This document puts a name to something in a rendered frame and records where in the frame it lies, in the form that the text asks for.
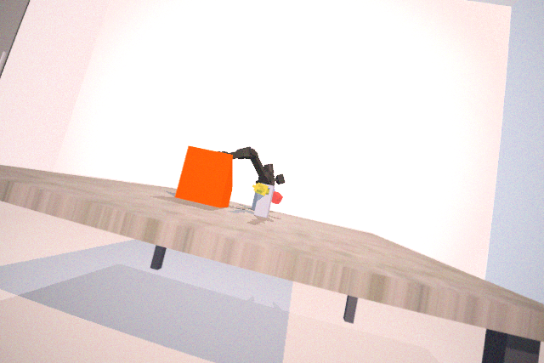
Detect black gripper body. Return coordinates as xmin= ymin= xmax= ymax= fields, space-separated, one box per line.
xmin=275 ymin=174 xmax=285 ymax=184

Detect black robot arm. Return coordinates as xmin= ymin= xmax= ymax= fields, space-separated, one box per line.
xmin=218 ymin=146 xmax=275 ymax=186

